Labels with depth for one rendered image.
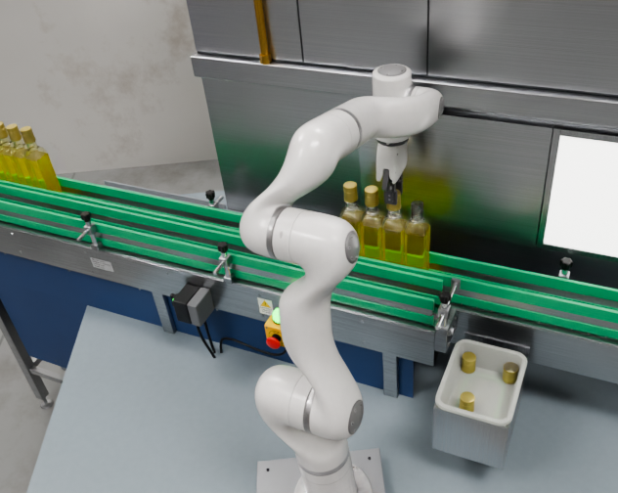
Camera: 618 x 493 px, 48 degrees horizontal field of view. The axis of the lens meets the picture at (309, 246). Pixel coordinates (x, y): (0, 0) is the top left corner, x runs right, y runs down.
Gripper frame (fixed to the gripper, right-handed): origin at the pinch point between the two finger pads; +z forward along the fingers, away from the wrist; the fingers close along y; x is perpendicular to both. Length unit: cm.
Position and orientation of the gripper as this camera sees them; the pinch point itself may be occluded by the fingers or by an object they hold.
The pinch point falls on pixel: (393, 192)
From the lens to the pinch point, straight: 169.1
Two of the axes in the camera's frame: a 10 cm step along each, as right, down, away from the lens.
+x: 9.1, 1.9, -3.6
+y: -4.0, 6.0, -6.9
